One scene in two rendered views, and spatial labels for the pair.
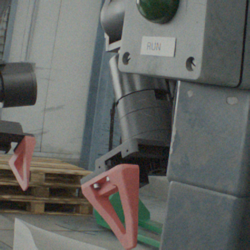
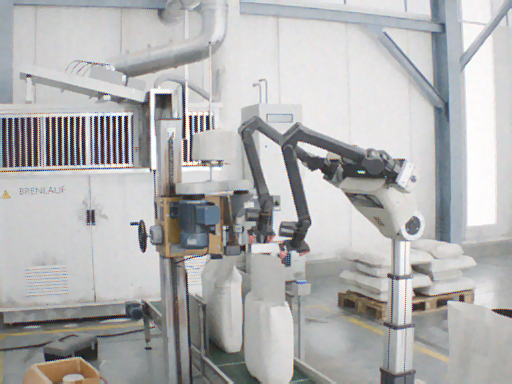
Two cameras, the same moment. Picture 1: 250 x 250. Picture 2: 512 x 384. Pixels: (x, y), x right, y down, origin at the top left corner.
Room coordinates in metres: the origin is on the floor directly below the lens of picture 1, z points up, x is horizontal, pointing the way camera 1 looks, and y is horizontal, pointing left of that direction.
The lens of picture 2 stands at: (3.87, 0.78, 1.53)
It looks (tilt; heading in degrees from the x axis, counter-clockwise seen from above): 3 degrees down; 194
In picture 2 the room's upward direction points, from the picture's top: 1 degrees counter-clockwise
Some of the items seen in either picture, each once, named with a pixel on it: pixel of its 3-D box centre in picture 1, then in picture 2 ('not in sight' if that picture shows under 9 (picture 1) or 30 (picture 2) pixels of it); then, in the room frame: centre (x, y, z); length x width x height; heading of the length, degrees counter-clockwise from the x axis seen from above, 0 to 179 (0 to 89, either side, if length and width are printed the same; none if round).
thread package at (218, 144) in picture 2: not in sight; (219, 145); (0.75, -0.24, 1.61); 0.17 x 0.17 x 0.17
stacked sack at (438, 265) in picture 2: not in sight; (441, 262); (-2.66, 1.02, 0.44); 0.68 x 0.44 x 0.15; 126
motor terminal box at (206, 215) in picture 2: not in sight; (207, 217); (0.89, -0.26, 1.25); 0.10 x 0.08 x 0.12; 151
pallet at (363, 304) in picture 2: not in sight; (406, 297); (-2.63, 0.66, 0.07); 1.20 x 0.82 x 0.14; 128
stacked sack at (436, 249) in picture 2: not in sight; (431, 248); (-2.85, 0.91, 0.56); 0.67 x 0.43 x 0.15; 36
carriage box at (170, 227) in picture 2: not in sight; (187, 224); (0.63, -0.47, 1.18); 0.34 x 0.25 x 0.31; 126
